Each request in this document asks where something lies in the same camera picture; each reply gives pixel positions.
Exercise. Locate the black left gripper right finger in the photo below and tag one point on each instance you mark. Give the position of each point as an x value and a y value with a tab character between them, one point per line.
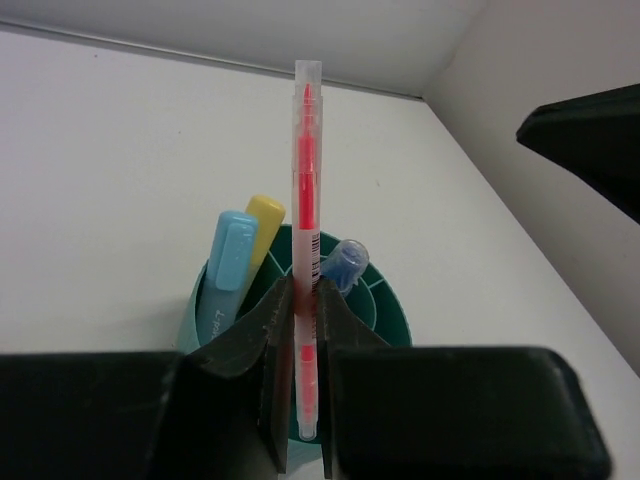
448	412

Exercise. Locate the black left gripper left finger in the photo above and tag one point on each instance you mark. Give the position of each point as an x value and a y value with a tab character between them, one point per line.
221	412

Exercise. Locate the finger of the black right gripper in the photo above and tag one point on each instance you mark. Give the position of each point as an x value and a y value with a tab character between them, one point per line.
596	138

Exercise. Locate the blue highlighter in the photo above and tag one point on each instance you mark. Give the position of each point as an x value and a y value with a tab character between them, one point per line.
225	274

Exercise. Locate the clear spray bottle blue cap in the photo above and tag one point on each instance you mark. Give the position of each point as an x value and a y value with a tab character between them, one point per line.
346	264

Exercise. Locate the yellow highlighter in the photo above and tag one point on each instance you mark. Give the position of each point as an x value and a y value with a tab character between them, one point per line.
262	235

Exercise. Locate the red slim pen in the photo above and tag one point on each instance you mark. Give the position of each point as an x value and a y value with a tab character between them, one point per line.
306	239

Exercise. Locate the teal round desk organizer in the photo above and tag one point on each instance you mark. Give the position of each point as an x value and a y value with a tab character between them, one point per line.
373	302

